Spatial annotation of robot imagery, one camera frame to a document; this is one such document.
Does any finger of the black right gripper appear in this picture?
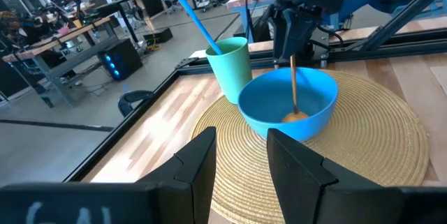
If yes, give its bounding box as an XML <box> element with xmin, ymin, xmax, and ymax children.
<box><xmin>272</xmin><ymin>6</ymin><xmax>291</xmax><ymax>65</ymax></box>
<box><xmin>283</xmin><ymin>7</ymin><xmax>321</xmax><ymax>61</ymax></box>

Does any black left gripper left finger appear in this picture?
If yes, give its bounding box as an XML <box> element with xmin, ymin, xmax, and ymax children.
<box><xmin>135</xmin><ymin>126</ymin><xmax>217</xmax><ymax>224</ymax></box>

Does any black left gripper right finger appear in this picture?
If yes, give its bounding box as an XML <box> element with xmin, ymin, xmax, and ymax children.
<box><xmin>266</xmin><ymin>128</ymin><xmax>402</xmax><ymax>224</ymax></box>

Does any green plastic cup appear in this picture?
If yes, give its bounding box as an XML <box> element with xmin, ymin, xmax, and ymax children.
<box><xmin>205</xmin><ymin>36</ymin><xmax>253</xmax><ymax>105</ymax></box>

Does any blue plastic bowl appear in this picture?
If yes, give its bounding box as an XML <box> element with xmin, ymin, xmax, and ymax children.
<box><xmin>237</xmin><ymin>66</ymin><xmax>339</xmax><ymax>143</ymax></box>

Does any gold spoon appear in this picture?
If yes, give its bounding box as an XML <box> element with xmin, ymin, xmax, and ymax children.
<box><xmin>281</xmin><ymin>54</ymin><xmax>310</xmax><ymax>124</ymax></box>

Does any blue drinking straw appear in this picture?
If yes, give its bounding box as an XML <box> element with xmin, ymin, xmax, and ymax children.
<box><xmin>172</xmin><ymin>0</ymin><xmax>224</xmax><ymax>56</ymax></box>

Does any round woven straw placemat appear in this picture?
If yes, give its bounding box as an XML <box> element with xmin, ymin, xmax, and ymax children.
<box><xmin>190</xmin><ymin>69</ymin><xmax>430</xmax><ymax>224</ymax></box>

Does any black floor box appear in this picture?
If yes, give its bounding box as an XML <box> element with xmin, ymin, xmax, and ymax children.
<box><xmin>142</xmin><ymin>27</ymin><xmax>174</xmax><ymax>46</ymax></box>

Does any black computer with blue fans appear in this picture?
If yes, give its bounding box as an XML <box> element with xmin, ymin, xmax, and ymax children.
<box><xmin>98</xmin><ymin>38</ymin><xmax>143</xmax><ymax>81</ymax></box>

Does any black aluminium table frame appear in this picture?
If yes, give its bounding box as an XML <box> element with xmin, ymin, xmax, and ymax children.
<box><xmin>64</xmin><ymin>0</ymin><xmax>447</xmax><ymax>183</ymax></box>

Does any black table handle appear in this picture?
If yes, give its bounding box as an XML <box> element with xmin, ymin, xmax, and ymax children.
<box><xmin>117</xmin><ymin>90</ymin><xmax>155</xmax><ymax>118</ymax></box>

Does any yellow floor cable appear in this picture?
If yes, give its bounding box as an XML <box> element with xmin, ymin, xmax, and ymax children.
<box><xmin>145</xmin><ymin>16</ymin><xmax>162</xmax><ymax>52</ymax></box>

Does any wooden work table grey frame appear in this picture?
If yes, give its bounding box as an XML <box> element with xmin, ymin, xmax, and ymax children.
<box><xmin>1</xmin><ymin>0</ymin><xmax>122</xmax><ymax>110</ymax></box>

